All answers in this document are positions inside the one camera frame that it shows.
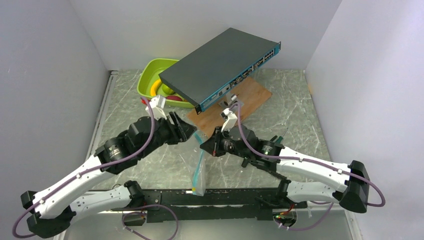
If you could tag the dark red toy fruit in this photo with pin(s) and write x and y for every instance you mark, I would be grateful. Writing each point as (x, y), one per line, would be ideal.
(173, 98)

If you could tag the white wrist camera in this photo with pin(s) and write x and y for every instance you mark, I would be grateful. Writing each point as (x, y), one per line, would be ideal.
(230, 120)
(155, 106)

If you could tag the metal stand bracket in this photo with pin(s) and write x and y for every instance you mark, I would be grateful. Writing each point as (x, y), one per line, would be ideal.
(229, 100)

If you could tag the green handled screwdriver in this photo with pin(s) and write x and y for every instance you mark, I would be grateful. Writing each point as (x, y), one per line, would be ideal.
(281, 137)

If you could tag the yellow toy banana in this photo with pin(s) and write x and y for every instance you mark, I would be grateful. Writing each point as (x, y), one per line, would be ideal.
(154, 88)

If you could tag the wooden board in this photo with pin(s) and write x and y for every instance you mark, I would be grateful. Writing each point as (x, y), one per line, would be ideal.
(250, 92)

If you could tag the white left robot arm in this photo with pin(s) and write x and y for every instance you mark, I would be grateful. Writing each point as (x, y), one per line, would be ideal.
(54, 209)

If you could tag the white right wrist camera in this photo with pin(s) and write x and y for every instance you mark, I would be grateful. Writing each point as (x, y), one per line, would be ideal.
(230, 120)

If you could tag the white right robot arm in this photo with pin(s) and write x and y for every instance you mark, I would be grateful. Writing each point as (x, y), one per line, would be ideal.
(304, 178)

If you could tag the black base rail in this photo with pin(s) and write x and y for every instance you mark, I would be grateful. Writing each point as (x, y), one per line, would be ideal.
(216, 204)

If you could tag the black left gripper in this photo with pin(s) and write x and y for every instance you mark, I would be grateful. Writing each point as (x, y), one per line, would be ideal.
(181, 132)

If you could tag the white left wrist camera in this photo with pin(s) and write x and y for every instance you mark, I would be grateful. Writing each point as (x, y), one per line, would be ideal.
(155, 106)

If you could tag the green toy pear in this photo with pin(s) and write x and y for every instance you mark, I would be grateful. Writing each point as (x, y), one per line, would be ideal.
(167, 90)

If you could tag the lime green plastic tray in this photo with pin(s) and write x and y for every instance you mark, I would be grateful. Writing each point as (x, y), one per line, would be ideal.
(149, 77)

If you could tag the clear zip top bag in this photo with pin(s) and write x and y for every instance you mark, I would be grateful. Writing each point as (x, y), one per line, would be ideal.
(198, 176)

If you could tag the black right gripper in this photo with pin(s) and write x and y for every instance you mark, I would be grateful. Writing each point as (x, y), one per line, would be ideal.
(212, 145)

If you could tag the black rubber mallet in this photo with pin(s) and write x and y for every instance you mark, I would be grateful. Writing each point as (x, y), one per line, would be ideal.
(267, 166)

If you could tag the dark grey network switch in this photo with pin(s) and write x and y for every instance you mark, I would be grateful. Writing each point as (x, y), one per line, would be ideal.
(208, 73)

